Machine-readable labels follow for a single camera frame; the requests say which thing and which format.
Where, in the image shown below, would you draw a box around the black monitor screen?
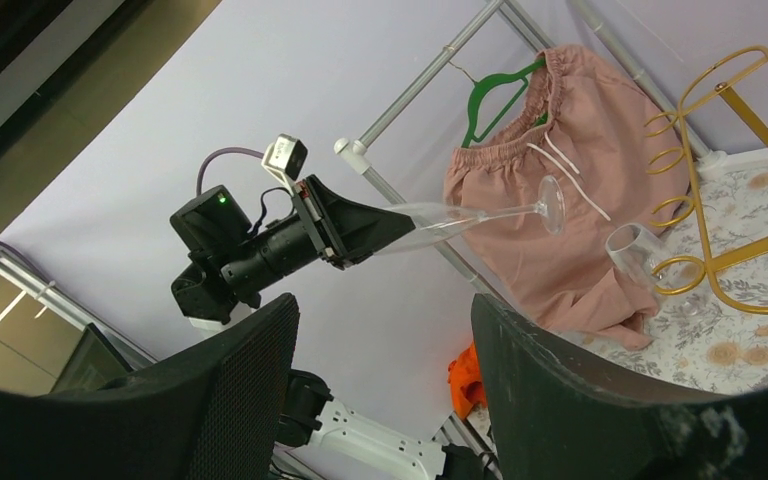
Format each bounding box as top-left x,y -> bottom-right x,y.
48,324 -> 134,395

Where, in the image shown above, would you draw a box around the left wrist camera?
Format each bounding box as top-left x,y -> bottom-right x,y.
261,134 -> 308,194

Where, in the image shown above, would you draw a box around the green clothes hanger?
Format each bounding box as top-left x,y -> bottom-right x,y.
447,58 -> 551,150

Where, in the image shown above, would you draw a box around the silver clothes rail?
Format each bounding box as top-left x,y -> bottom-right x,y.
332,0 -> 730,313

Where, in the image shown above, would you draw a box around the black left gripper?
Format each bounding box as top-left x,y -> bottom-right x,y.
291,178 -> 415,270

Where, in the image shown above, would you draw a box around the floral tablecloth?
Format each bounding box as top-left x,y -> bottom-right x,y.
569,142 -> 768,399

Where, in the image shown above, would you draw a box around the silver ceiling frame tube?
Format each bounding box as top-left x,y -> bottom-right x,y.
0,241 -> 157,369

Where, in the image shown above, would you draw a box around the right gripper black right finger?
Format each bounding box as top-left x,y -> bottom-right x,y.
471,294 -> 768,479

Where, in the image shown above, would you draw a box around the pink shorts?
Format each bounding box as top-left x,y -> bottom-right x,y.
443,44 -> 690,350

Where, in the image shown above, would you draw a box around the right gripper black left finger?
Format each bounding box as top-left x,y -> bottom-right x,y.
0,293 -> 300,479

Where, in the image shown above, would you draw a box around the clear wine glass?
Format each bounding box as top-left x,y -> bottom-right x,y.
376,176 -> 565,255
605,223 -> 706,318

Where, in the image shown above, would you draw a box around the orange cloth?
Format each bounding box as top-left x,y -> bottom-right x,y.
447,343 -> 488,420

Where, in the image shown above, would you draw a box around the gold wire wine glass rack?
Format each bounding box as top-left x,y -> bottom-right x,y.
649,44 -> 768,316

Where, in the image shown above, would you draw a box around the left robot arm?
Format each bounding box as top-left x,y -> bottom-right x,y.
170,175 -> 485,479

